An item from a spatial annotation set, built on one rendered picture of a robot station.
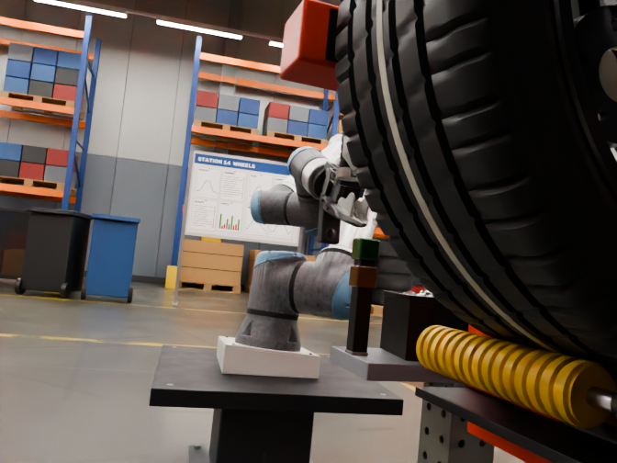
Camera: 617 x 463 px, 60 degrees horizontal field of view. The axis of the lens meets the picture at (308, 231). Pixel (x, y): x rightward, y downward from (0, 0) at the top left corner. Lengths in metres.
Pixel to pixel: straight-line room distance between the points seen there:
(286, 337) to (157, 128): 10.17
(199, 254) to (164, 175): 2.08
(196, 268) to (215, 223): 3.45
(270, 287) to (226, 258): 8.54
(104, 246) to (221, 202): 1.44
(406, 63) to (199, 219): 6.25
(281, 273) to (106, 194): 9.97
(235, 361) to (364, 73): 1.07
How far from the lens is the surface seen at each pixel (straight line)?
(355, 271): 0.98
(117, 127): 11.58
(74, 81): 10.74
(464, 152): 0.41
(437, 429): 1.11
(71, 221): 6.52
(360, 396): 1.37
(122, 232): 6.48
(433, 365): 0.68
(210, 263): 10.03
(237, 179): 6.73
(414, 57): 0.44
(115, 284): 6.49
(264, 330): 1.50
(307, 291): 1.46
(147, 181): 11.32
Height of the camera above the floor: 0.60
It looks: 4 degrees up
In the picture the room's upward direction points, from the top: 6 degrees clockwise
